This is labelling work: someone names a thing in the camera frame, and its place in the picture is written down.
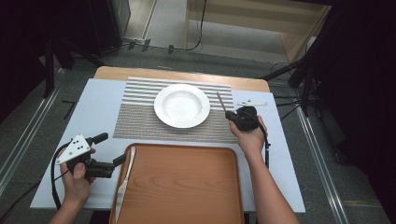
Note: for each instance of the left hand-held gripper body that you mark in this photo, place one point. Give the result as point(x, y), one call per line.
point(74, 149)

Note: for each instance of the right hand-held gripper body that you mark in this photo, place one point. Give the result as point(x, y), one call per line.
point(246, 119)

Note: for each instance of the silver fork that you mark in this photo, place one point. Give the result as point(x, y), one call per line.
point(221, 101)

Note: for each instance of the silver table knife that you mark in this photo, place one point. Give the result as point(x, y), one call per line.
point(124, 183)

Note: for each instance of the white deep plate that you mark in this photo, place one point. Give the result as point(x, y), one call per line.
point(182, 105)

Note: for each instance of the brown wooden tray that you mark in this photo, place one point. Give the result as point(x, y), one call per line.
point(180, 186)

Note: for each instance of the person's right hand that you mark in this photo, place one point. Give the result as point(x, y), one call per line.
point(249, 140)

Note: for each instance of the person's left hand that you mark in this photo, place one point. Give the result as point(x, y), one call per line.
point(74, 189)

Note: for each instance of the white table cover sheet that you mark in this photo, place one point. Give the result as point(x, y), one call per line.
point(93, 102)

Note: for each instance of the striped woven placemat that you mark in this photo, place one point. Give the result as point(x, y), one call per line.
point(140, 124)

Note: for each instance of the black metal stand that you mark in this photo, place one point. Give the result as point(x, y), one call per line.
point(48, 68)

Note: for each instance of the light wooden shelf unit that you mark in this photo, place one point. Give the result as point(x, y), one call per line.
point(249, 21)

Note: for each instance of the dark cabinet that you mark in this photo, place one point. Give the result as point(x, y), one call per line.
point(106, 25)

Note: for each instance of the metal floor rail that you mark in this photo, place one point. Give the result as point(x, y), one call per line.
point(320, 168)
point(28, 137)

